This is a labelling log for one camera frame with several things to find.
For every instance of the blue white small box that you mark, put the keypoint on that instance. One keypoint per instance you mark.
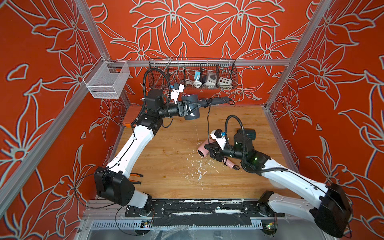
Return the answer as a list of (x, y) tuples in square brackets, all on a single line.
[(197, 76)]

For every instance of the dark green hair dryer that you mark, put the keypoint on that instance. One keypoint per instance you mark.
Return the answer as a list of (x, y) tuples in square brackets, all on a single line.
[(251, 134)]

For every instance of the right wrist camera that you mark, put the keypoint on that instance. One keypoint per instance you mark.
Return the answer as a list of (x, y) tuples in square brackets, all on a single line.
[(220, 137)]

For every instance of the white round socket adapter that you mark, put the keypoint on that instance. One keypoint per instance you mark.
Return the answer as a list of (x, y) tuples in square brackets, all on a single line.
[(211, 79)]

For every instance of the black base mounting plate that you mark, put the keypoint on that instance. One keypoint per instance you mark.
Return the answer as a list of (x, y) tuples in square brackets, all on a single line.
[(209, 213)]

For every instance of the white power strip cube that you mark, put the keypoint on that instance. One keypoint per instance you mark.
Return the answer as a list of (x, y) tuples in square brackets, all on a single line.
[(225, 83)]

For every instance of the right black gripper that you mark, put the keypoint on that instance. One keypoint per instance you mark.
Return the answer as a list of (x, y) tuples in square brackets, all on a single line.
[(215, 148)]

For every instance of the orange plastic tool case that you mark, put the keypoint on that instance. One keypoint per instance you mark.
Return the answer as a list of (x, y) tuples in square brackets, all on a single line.
[(131, 114)]

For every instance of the black magenta hair dryer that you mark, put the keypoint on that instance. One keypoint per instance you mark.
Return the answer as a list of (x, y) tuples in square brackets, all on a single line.
[(205, 103)]

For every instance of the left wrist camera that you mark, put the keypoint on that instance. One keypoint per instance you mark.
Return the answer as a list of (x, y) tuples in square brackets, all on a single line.
[(176, 90)]

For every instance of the orange handled pliers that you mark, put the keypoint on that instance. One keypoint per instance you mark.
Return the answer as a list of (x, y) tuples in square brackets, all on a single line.
[(134, 178)]

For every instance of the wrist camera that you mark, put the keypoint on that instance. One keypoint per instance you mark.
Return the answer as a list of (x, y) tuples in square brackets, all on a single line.
[(220, 137), (176, 90)]

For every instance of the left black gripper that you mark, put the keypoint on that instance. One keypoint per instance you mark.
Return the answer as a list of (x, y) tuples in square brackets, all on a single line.
[(182, 111)]

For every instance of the white mesh wall basket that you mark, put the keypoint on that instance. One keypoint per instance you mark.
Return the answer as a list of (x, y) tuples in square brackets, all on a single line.
[(107, 83)]

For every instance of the black wire wall basket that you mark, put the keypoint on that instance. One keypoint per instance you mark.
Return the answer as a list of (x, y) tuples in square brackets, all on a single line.
[(164, 75)]

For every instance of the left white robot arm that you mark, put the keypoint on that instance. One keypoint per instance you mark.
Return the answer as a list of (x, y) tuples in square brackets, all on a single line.
[(112, 182)]

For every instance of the aluminium frame rail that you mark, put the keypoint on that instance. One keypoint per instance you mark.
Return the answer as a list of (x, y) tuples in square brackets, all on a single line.
[(240, 62)]

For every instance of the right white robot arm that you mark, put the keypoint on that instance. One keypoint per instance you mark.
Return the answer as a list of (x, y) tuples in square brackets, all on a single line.
[(325, 205)]

